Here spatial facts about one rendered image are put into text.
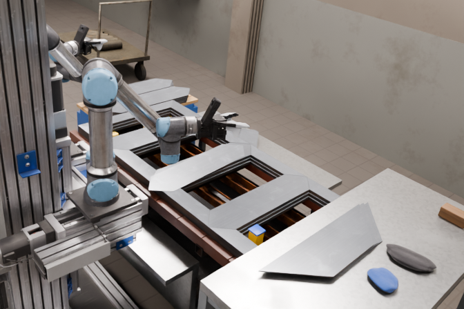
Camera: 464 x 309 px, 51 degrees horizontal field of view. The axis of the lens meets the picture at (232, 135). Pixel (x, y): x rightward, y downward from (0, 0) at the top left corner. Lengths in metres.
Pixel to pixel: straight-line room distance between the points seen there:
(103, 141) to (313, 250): 0.90
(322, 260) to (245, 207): 0.66
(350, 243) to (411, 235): 0.32
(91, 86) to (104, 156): 0.29
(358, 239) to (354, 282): 0.23
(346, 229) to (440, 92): 2.72
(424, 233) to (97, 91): 1.47
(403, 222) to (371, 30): 2.88
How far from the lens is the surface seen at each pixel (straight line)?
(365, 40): 4.91
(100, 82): 1.70
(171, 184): 2.55
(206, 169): 2.69
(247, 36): 5.68
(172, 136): 1.86
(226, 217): 2.35
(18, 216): 2.20
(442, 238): 2.27
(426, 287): 1.99
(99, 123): 1.79
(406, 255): 2.05
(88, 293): 2.91
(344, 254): 1.96
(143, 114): 1.94
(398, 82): 4.79
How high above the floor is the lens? 2.30
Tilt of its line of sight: 28 degrees down
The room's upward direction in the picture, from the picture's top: 6 degrees clockwise
